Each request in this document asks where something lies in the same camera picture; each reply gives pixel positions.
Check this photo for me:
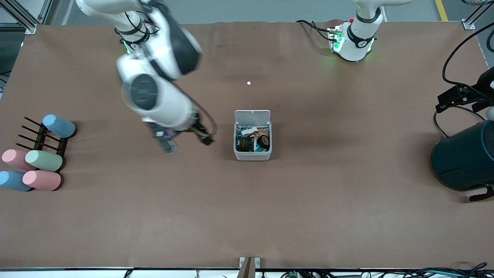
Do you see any dark snack packet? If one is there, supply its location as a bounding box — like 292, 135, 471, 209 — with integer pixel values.
236, 136, 256, 152

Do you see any pink cup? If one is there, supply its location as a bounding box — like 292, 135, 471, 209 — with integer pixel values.
22, 170, 62, 192
2, 149, 36, 171

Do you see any black floor cable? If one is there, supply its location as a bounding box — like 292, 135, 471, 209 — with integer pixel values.
401, 262, 494, 278

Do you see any black left base cable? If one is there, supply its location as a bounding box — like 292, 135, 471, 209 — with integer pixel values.
296, 19, 338, 42

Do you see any aluminium frame profile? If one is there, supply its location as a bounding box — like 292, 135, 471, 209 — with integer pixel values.
0, 0, 59, 35
462, 0, 494, 31

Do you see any mint green cup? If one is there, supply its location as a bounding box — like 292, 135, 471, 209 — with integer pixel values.
25, 149, 63, 173

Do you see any blue cup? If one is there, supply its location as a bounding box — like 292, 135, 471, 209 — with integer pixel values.
0, 171, 34, 192
42, 114, 76, 139

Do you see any small white lidded bin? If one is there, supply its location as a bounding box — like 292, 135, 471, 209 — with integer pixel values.
233, 110, 272, 161

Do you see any dark wooden peg rack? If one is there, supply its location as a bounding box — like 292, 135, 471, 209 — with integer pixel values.
15, 116, 69, 170

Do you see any dark teal cylindrical device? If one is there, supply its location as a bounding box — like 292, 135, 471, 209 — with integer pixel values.
431, 119, 494, 202

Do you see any black device cable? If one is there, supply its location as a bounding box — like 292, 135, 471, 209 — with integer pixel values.
433, 105, 486, 138

